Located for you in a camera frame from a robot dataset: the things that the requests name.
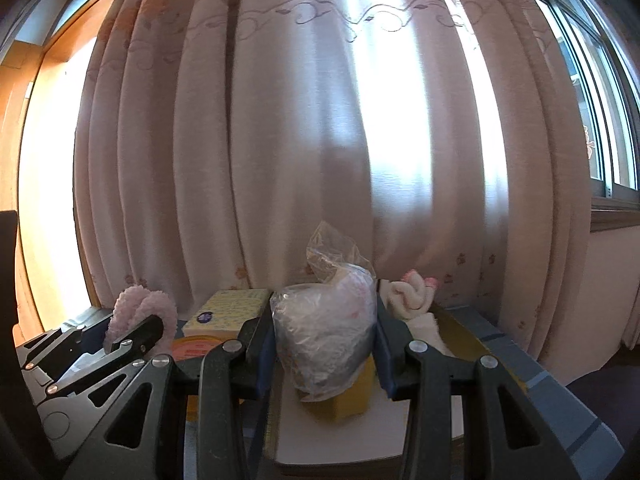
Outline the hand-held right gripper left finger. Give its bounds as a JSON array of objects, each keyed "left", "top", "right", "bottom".
[{"left": 65, "top": 312, "right": 276, "bottom": 480}]

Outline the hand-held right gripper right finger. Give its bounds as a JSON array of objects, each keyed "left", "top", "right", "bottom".
[{"left": 375, "top": 299, "right": 582, "bottom": 480}]

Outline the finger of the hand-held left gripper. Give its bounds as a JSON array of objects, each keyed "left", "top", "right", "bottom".
[
  {"left": 44, "top": 313, "right": 167, "bottom": 397},
  {"left": 16, "top": 326, "right": 112, "bottom": 372}
]

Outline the pink fluffy sock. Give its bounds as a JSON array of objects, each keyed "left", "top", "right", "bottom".
[{"left": 103, "top": 285, "right": 179, "bottom": 357}]

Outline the white towel with pink trim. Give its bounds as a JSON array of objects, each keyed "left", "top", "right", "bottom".
[{"left": 379, "top": 269, "right": 453, "bottom": 357}]

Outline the yellow sponge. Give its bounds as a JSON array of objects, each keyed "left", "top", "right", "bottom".
[{"left": 300, "top": 355, "right": 377, "bottom": 422}]

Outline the clear plastic bag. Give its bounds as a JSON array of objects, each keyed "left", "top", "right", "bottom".
[{"left": 270, "top": 220, "right": 379, "bottom": 404}]

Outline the rectangular gold tin box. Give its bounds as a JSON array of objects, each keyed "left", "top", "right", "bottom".
[{"left": 267, "top": 300, "right": 528, "bottom": 477}]

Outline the round gold tin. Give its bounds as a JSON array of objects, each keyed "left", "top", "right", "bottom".
[{"left": 170, "top": 335, "right": 227, "bottom": 362}]

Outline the yellow patterned tissue box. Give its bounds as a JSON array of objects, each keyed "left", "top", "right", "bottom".
[{"left": 181, "top": 288, "right": 271, "bottom": 342}]

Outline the white paper sheet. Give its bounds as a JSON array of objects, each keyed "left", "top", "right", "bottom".
[{"left": 274, "top": 375, "right": 417, "bottom": 472}]

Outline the pale floral curtain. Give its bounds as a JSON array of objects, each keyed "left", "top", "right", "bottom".
[{"left": 74, "top": 0, "right": 627, "bottom": 353}]

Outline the window sill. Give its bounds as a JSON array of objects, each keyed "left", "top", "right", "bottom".
[{"left": 590, "top": 194, "right": 640, "bottom": 234}]

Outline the wooden door frame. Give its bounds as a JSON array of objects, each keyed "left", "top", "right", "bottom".
[{"left": 0, "top": 0, "right": 128, "bottom": 343}]

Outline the window frame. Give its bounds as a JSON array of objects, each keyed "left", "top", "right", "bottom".
[{"left": 510, "top": 0, "right": 640, "bottom": 201}]

